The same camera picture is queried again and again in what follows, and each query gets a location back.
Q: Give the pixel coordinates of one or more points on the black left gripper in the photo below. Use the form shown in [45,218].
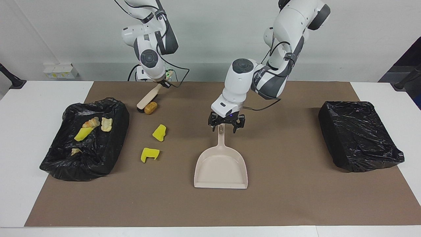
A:
[227,118]

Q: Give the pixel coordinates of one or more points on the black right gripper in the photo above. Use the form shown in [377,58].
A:
[164,83]

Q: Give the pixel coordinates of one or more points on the beige hand brush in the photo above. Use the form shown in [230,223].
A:
[148,98]

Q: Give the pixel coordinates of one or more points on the brown bread roll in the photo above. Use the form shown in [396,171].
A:
[151,108]

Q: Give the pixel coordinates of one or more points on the beige plastic dustpan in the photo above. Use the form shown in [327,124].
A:
[220,168]

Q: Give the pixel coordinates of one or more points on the yellow sponge chunk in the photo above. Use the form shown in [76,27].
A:
[160,133]

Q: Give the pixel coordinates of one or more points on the pale striped croissant piece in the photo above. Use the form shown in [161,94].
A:
[106,124]

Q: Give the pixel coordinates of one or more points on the yellow notched sponge piece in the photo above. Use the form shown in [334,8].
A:
[147,155]

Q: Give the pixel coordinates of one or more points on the orange striped croissant piece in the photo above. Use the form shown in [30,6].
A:
[91,123]

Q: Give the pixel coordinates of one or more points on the yellow sponge wedge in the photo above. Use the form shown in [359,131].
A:
[84,134]

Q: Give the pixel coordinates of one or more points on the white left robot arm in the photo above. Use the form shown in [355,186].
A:
[236,89]

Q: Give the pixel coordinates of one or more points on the black bag lined bin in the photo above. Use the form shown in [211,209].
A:
[358,138]
[98,154]

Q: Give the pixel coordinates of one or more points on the brown table mat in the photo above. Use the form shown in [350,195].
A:
[279,204]

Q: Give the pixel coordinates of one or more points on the small beige bread scrap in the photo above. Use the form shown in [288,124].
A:
[76,151]

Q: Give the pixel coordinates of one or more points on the dark grey cabinet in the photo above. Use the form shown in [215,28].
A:
[408,56]

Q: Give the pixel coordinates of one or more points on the white wall socket box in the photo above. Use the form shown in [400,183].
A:
[61,70]

